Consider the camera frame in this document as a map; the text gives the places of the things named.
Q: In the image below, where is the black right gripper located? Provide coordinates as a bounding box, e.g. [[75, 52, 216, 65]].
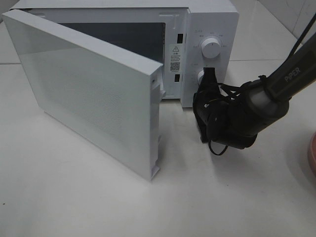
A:
[[193, 67, 237, 144]]

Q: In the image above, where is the white microwave door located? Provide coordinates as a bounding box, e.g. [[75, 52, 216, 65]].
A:
[[2, 10, 163, 180]]

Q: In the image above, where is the pink round plate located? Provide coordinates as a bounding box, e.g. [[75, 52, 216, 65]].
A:
[[308, 133, 316, 174]]

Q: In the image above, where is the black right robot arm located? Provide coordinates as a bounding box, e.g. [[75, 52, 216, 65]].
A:
[[193, 36, 316, 149]]

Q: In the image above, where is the lower white round knob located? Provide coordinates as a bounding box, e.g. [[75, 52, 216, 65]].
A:
[[197, 70, 204, 85]]

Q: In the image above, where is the white round knob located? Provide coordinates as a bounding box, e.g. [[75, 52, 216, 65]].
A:
[[197, 70, 204, 85], [200, 36, 222, 59]]

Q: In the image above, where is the upper white round knob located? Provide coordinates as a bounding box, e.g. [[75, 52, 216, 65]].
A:
[[200, 36, 222, 59]]

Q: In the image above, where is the white warning label sticker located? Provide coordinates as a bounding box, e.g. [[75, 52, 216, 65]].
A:
[[168, 43, 183, 74]]

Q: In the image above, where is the white microwave oven body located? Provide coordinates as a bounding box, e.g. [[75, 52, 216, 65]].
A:
[[9, 0, 239, 108]]

